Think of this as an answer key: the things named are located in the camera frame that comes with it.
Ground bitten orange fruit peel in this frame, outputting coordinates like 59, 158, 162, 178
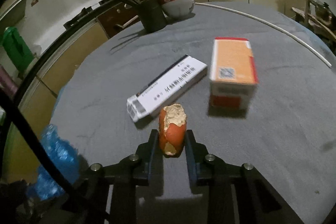
159, 103, 187, 157

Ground blue plastic bag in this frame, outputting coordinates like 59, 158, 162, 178
26, 124, 80, 201

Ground long white medicine box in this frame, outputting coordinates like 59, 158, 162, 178
126, 55, 207, 123

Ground orange white carton box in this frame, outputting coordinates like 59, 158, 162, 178
209, 37, 258, 111

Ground dark chopstick holder cup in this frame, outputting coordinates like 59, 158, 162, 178
137, 0, 167, 34

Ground white thin rod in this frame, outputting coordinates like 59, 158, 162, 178
195, 2, 333, 68

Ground lower counter cabinets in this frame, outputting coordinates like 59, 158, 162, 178
0, 0, 310, 183

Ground green thermos flask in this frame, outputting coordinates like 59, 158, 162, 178
1, 27, 34, 73

